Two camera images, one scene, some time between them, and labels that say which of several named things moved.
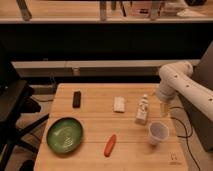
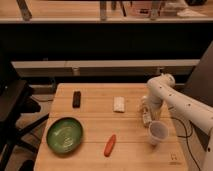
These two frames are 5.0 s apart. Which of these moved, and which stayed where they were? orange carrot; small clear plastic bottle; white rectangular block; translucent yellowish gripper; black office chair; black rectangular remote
Moved: small clear plastic bottle; translucent yellowish gripper
Stayed: black rectangular remote; black office chair; white rectangular block; orange carrot
